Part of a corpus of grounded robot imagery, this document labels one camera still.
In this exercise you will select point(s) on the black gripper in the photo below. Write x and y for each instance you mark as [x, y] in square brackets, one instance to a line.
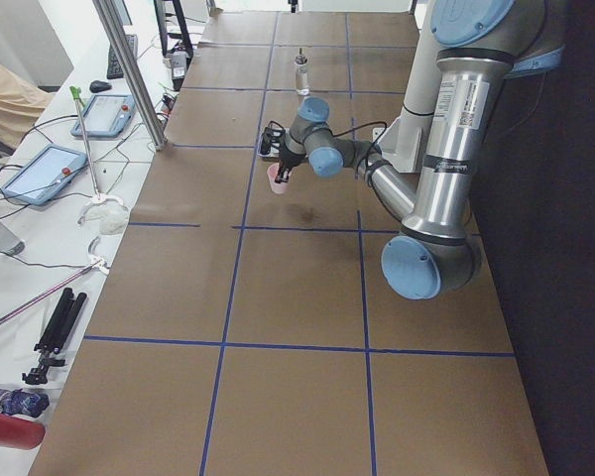
[290, 160]

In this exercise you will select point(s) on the pink plastic cup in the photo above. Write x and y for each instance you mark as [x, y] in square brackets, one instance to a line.
[276, 186]

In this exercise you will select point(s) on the clear glass sauce bottle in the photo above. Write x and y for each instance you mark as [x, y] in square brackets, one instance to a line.
[301, 73]

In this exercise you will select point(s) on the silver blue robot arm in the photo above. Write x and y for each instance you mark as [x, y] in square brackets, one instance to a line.
[422, 167]

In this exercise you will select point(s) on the silver digital kitchen scale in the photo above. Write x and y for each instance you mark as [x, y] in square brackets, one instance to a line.
[271, 156]

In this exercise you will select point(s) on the white crumpled cloth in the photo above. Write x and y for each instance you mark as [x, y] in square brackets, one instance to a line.
[112, 218]

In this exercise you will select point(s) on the far blue teach pendant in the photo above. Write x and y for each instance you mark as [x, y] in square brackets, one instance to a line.
[107, 115]

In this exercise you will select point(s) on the blue teach pendant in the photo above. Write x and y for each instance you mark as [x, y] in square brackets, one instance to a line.
[107, 115]
[45, 175]

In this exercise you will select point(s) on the long metal grabber rod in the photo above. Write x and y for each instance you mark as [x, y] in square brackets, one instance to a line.
[98, 198]

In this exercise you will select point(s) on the black keyboard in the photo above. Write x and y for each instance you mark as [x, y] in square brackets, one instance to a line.
[114, 67]

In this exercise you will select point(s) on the black computer mouse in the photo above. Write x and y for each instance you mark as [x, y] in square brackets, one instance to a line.
[97, 86]

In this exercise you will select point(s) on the pink striped rod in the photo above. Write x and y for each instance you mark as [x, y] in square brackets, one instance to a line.
[99, 264]

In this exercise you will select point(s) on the near blue teach pendant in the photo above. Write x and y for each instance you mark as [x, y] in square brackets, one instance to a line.
[45, 175]

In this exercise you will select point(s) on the black folded tripod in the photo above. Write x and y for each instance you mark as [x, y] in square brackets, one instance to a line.
[55, 336]

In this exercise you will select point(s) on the person in beige clothing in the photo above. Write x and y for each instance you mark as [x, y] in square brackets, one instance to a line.
[21, 105]

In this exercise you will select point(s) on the clear plastic drink bottle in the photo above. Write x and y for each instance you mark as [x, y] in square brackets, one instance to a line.
[0, 234]

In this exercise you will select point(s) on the blue plaid folded umbrella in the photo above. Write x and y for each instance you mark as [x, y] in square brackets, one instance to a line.
[19, 402]

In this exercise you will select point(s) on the red water bottle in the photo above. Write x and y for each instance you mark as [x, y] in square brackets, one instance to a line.
[20, 433]

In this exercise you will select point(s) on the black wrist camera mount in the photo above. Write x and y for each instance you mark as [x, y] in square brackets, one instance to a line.
[271, 138]

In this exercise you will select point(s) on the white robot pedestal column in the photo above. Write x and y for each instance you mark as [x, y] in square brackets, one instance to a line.
[405, 141]

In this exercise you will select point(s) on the aluminium frame post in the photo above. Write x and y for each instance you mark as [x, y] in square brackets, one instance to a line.
[114, 30]

